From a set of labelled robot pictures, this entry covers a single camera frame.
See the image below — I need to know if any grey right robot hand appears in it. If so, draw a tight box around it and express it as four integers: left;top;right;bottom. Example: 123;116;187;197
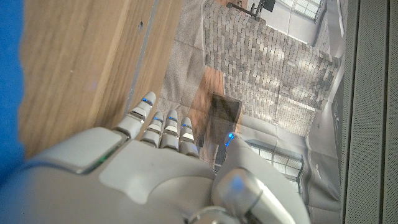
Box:
0;91;312;224

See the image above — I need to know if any blue ice pack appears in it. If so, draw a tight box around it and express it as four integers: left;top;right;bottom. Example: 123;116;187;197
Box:
0;0;26;185

